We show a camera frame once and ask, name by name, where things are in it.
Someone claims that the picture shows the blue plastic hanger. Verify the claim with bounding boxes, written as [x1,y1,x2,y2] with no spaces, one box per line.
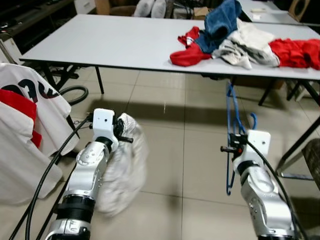
[225,82,258,196]

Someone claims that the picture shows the off-white garment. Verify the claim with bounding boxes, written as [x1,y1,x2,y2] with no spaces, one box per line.
[97,112,150,217]

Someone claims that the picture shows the blue denim garment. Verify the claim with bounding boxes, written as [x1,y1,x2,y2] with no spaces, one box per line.
[195,0,243,55]

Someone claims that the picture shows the brown checked chair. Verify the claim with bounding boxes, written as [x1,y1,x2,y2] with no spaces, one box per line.
[302,137,320,186]

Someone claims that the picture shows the white table with black legs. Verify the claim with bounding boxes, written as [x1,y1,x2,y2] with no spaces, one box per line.
[19,13,320,181]

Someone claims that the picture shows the small red garment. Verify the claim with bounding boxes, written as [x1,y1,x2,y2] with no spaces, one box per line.
[169,26,213,67]

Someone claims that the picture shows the beige crumpled garment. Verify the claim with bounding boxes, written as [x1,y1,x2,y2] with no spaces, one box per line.
[212,19,281,70]

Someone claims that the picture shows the plain white t-shirt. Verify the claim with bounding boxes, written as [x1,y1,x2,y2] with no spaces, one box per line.
[0,107,63,205]

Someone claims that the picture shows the red t-shirt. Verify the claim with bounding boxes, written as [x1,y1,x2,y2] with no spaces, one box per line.
[0,88,43,148]

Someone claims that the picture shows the large red garment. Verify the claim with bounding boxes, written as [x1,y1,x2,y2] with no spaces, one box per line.
[269,38,320,71]

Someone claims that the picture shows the person's legs in grey trousers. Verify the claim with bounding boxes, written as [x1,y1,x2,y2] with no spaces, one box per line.
[132,0,171,18]

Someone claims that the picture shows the small white table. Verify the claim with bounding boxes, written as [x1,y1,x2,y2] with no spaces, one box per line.
[237,0,320,27]

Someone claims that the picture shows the brown cardboard box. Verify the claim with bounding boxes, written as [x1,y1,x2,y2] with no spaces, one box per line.
[191,6,211,21]

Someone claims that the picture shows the brown speaker box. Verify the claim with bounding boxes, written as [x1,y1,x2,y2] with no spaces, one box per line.
[290,0,311,21]

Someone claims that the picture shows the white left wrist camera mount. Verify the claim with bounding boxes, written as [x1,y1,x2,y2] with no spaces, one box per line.
[92,108,120,152]

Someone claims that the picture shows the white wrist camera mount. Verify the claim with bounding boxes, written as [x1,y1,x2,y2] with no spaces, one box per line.
[240,130,272,173]
[92,108,120,152]

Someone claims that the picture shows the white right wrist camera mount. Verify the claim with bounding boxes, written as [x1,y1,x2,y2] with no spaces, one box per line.
[240,130,272,173]

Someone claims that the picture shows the grey flexible hose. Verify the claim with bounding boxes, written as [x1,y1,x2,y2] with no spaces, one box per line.
[50,85,90,107]

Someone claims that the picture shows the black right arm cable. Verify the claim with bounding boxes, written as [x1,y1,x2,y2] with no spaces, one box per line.
[247,142,301,240]

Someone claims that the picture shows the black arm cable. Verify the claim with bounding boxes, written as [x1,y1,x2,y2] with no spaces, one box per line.
[10,114,96,240]
[247,142,301,240]

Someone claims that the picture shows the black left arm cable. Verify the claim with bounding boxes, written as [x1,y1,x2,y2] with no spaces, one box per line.
[10,114,96,240]

